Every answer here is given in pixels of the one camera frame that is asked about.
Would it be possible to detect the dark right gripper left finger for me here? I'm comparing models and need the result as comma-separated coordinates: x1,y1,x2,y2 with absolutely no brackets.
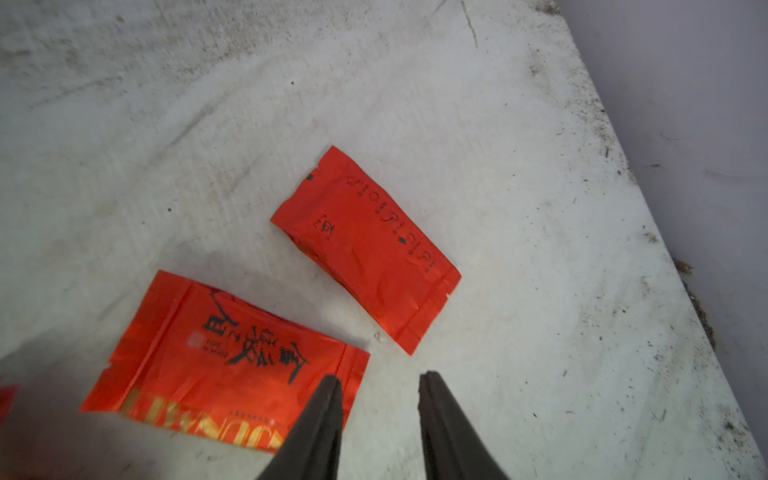
257,375,344,480

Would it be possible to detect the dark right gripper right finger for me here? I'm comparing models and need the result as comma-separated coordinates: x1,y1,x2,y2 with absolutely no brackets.
418,371,508,480

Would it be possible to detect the large red tea bag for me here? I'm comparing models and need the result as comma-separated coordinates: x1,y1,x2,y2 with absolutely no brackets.
81,270,370,452

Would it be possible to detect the crinkled red foil tea bag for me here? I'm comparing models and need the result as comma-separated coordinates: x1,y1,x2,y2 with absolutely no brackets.
0,385,19,423

